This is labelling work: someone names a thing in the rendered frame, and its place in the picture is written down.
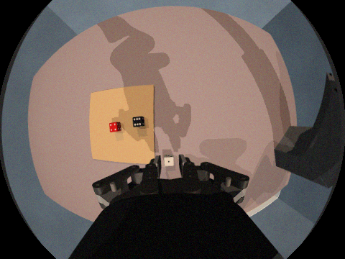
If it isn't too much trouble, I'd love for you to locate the white die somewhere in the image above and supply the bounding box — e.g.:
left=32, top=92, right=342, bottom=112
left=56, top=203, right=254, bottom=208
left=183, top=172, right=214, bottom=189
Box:
left=164, top=155, right=174, bottom=166

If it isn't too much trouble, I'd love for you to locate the red die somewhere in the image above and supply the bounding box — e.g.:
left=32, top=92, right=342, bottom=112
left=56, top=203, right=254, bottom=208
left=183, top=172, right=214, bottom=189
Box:
left=109, top=122, right=121, bottom=132

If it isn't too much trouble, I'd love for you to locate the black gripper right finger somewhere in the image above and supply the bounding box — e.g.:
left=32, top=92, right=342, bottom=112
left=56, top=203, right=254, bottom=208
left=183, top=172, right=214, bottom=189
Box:
left=179, top=154, right=249, bottom=204

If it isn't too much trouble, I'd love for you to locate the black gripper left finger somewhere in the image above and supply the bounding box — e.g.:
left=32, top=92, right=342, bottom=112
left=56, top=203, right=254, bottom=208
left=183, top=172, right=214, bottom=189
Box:
left=92, top=155, right=162, bottom=209

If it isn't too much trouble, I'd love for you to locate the tan square mat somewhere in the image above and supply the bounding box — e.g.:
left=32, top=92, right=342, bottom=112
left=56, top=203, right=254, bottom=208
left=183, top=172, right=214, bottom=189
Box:
left=89, top=85, right=155, bottom=164

